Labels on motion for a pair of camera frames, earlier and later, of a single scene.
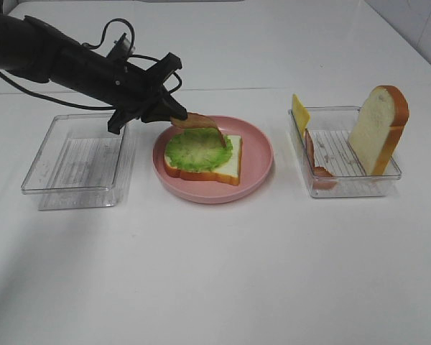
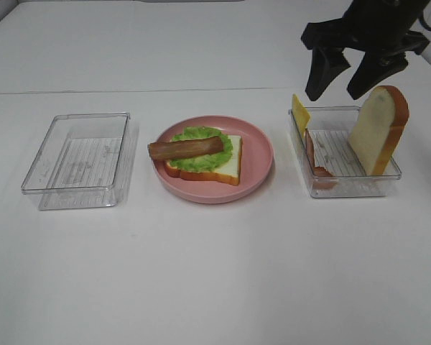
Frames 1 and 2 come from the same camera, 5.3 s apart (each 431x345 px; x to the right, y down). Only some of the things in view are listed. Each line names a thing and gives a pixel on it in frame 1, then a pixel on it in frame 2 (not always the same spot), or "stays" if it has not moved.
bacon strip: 321,177 stays
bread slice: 229,172 stays
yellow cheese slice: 301,114 stays
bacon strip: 197,121 to 184,146
